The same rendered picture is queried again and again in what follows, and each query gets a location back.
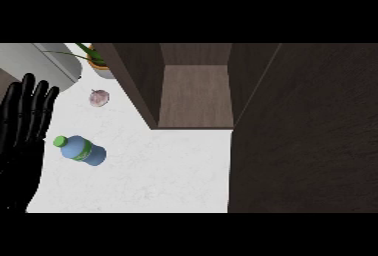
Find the potted green plant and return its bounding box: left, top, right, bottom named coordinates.
left=43, top=43, right=118, bottom=80

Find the blue water bottle green cap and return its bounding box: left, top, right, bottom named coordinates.
left=51, top=134, right=108, bottom=167

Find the pale purple garlic bulb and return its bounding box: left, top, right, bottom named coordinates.
left=87, top=88, right=112, bottom=108

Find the pale grey appliance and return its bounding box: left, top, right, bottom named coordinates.
left=0, top=43, right=84, bottom=94

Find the dark brown wooden cabinet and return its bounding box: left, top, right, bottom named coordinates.
left=91, top=43, right=283, bottom=131

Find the dark brown cabinet door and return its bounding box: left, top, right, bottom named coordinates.
left=226, top=43, right=378, bottom=214

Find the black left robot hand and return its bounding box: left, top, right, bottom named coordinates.
left=0, top=72, right=60, bottom=214

